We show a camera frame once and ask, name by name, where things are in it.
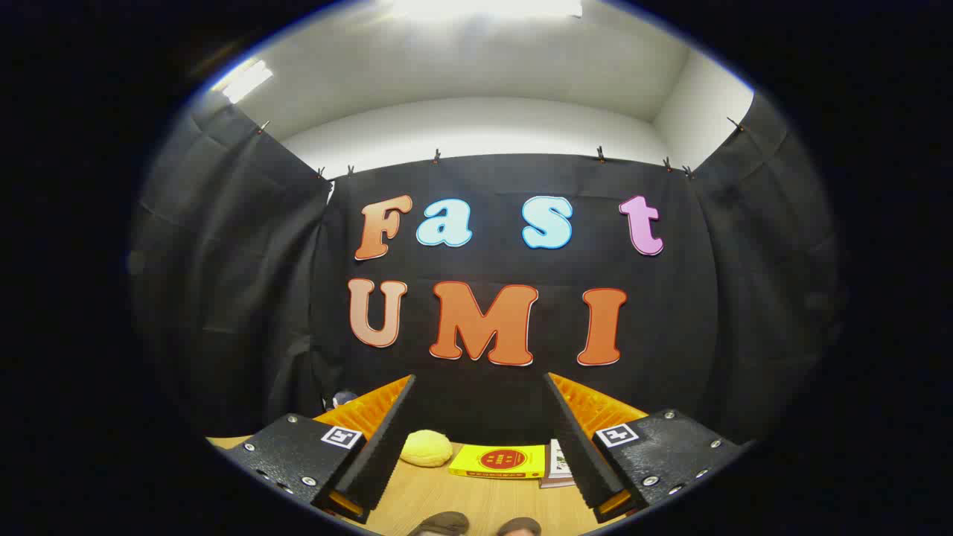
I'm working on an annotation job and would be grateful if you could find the white book illustrated cover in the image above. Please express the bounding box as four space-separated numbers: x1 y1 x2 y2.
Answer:
549 438 576 479

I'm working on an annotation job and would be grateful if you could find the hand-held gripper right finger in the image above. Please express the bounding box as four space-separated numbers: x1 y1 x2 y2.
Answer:
542 372 748 524

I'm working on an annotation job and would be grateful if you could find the yellow bun plush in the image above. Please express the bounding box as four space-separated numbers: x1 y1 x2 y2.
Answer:
400 430 453 468

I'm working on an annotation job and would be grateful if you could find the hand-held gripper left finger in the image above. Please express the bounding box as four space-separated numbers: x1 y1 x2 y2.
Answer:
222 374 418 524

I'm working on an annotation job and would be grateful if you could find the row of small cloth clips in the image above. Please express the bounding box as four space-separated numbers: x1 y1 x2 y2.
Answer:
257 115 744 181

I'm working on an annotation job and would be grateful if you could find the small ceiling light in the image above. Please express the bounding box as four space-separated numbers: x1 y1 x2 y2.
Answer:
212 58 275 105

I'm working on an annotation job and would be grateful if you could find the yellow book red circle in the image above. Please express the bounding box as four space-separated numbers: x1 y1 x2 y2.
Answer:
448 444 546 480

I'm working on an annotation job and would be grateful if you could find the long ceiling light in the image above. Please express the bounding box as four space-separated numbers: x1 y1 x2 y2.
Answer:
387 0 585 19

